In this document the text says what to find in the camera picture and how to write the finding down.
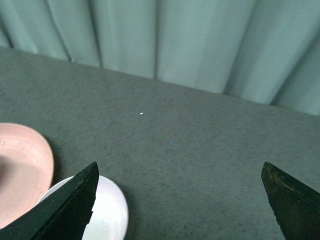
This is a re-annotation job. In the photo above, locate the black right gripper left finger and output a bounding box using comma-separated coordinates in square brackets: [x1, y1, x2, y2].
[0, 161, 99, 240]

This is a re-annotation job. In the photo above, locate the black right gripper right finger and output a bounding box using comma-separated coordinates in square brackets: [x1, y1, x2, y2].
[261, 162, 320, 240]

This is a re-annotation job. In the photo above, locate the light pink bowl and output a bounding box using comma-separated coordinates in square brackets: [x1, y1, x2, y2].
[36, 175, 130, 240]

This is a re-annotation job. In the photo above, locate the pink plate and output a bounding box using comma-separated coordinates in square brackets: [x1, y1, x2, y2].
[0, 122, 54, 228]

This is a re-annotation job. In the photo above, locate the grey-white curtain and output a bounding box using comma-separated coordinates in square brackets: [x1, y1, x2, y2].
[0, 0, 320, 116]

